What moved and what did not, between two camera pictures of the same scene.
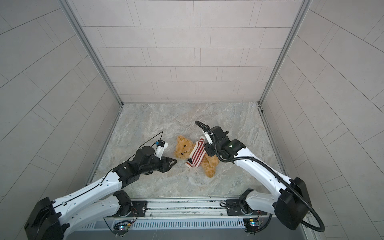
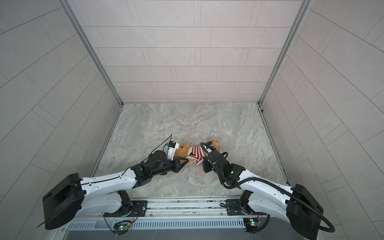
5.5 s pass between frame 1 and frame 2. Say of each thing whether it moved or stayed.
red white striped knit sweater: moved
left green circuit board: stayed
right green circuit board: stayed
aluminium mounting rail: stayed
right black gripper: moved
